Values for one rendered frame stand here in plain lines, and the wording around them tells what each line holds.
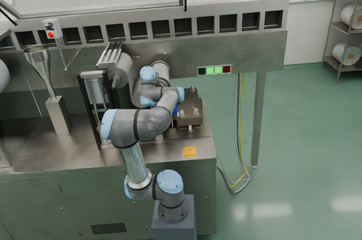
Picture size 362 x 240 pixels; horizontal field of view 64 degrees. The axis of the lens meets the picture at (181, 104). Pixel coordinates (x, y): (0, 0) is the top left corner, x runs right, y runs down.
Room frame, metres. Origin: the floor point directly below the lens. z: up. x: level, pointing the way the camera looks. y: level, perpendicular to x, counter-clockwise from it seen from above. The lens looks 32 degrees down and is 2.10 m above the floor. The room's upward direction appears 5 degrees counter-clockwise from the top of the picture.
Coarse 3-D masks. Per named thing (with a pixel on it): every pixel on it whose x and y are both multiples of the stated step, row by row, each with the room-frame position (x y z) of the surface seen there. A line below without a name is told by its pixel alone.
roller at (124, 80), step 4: (120, 52) 1.84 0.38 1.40; (112, 68) 1.59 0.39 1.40; (116, 68) 1.59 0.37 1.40; (108, 72) 1.59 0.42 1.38; (112, 72) 1.59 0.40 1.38; (116, 72) 1.59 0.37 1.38; (120, 72) 1.59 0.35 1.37; (124, 72) 1.59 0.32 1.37; (108, 76) 1.59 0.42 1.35; (124, 76) 1.59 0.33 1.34; (124, 80) 1.59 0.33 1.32; (120, 84) 1.59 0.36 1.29; (124, 84) 1.59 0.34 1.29
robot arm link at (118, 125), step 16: (112, 112) 0.89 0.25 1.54; (128, 112) 0.88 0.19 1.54; (112, 128) 0.84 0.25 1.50; (128, 128) 0.83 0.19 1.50; (112, 144) 0.87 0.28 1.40; (128, 144) 0.84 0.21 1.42; (128, 160) 0.88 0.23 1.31; (128, 176) 0.92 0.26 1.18; (144, 176) 0.92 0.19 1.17; (128, 192) 0.91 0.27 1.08; (144, 192) 0.90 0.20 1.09
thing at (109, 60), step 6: (120, 42) 1.90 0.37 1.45; (108, 48) 1.80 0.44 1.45; (114, 48) 1.80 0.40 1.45; (108, 54) 1.74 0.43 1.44; (114, 54) 1.73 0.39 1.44; (102, 60) 1.60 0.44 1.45; (108, 60) 1.60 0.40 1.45; (114, 60) 1.59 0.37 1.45; (102, 66) 1.56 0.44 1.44; (108, 66) 1.56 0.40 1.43; (114, 66) 1.56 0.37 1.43
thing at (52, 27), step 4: (44, 20) 1.62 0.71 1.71; (48, 20) 1.61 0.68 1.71; (52, 20) 1.60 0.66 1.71; (56, 20) 1.62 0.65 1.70; (44, 24) 1.61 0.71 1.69; (48, 24) 1.60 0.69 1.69; (52, 24) 1.59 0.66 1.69; (56, 24) 1.61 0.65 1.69; (48, 28) 1.60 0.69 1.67; (52, 28) 1.60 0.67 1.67; (56, 28) 1.60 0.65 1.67; (60, 28) 1.64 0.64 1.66; (48, 32) 1.59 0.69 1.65; (52, 32) 1.60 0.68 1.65; (56, 32) 1.59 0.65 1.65; (60, 32) 1.62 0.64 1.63; (48, 36) 1.59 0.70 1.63; (52, 36) 1.59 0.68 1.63; (56, 36) 1.60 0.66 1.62; (60, 36) 1.62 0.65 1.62
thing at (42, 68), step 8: (32, 64) 1.64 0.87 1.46; (40, 64) 1.64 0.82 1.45; (48, 64) 1.68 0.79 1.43; (40, 72) 1.65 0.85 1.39; (48, 72) 1.68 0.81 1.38; (48, 80) 1.68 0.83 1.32; (48, 88) 1.68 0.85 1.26; (56, 96) 1.70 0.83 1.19; (48, 104) 1.65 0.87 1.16; (56, 104) 1.65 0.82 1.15; (64, 104) 1.72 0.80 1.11; (48, 112) 1.65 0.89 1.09; (56, 112) 1.65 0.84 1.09; (64, 112) 1.68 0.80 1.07; (56, 120) 1.65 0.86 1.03; (64, 120) 1.65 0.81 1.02; (56, 128) 1.65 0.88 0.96; (64, 128) 1.65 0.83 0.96; (72, 128) 1.72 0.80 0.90
